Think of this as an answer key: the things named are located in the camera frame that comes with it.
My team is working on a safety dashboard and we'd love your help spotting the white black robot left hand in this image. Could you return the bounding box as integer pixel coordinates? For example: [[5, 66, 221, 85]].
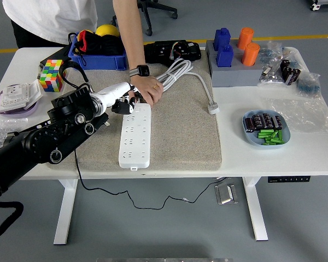
[[97, 81, 140, 115]]

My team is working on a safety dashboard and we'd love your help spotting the person's left hand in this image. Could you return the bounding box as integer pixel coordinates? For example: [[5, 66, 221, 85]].
[[130, 75, 164, 106]]

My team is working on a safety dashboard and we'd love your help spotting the white power strip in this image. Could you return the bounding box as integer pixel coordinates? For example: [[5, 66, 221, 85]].
[[118, 103, 153, 172]]

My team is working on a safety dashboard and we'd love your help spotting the thin black adapter cord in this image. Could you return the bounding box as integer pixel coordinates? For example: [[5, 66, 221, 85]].
[[74, 149, 226, 210]]

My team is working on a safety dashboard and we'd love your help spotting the black wristwatch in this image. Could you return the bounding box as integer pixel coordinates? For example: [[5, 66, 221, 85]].
[[129, 64, 150, 78]]

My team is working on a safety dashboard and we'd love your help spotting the blue plastic bin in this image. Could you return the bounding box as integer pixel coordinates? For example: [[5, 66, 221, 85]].
[[68, 32, 128, 71]]

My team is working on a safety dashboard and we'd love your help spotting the black electronic device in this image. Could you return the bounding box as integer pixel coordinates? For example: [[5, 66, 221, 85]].
[[143, 39, 202, 66]]

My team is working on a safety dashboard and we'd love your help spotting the yellow ball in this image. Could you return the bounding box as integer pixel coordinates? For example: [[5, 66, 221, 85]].
[[95, 23, 121, 38]]

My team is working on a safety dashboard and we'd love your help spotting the grey-brown mat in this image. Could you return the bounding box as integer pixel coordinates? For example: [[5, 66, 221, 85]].
[[43, 50, 223, 172]]

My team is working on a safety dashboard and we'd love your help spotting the multicolour puzzle cube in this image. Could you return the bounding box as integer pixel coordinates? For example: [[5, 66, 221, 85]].
[[39, 58, 65, 93]]

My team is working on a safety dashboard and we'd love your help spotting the black office chair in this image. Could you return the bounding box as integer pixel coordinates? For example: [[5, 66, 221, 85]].
[[111, 0, 179, 37]]

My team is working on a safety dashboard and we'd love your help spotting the long black flat box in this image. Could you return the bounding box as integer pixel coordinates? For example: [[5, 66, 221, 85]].
[[38, 44, 72, 80]]

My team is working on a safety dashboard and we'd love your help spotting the blue bottle-shaped block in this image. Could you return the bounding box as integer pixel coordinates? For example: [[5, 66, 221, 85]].
[[213, 27, 232, 52], [216, 44, 235, 68]]

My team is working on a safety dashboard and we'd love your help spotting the grey block holder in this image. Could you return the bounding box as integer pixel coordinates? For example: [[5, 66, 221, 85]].
[[205, 39, 264, 88]]

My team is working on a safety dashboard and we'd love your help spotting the purple plate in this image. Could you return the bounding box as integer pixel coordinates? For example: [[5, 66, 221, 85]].
[[0, 84, 40, 118]]

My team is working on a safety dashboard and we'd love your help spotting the orange cylinder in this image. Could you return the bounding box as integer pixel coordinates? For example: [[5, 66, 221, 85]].
[[237, 27, 255, 50], [241, 42, 261, 67]]

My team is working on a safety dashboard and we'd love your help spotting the clear bag of silver parts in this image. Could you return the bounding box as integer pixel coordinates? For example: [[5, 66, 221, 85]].
[[257, 64, 286, 88]]

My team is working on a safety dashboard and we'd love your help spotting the clear bag of blue components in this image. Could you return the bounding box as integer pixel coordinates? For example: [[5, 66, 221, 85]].
[[257, 40, 284, 68]]

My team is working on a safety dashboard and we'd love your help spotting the white table leg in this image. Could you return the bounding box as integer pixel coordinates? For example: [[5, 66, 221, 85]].
[[53, 178, 79, 246], [242, 176, 269, 242]]

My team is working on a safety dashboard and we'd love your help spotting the silver floor box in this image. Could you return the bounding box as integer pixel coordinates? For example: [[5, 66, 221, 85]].
[[214, 182, 239, 205]]

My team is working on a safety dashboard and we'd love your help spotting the empty clear plastic bag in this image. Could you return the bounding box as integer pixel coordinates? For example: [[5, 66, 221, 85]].
[[267, 98, 328, 134]]

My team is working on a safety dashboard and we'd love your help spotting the small bag of blue parts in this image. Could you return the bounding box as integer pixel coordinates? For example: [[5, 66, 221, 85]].
[[296, 72, 322, 99]]

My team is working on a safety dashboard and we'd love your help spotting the black table control panel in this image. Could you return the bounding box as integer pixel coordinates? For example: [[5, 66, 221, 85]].
[[267, 176, 311, 183]]

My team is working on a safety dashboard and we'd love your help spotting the white wheeled cart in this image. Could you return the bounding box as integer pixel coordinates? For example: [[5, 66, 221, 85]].
[[310, 0, 328, 12]]

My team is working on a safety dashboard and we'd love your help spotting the white power strip cable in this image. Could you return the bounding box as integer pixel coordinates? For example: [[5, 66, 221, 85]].
[[155, 58, 221, 115]]

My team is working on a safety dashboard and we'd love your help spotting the black red drawstring pouch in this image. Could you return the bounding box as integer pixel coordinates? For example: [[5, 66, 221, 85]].
[[72, 29, 126, 66]]

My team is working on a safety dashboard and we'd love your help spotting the white wall socket panel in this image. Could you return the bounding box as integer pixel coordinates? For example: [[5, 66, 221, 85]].
[[0, 84, 31, 112]]

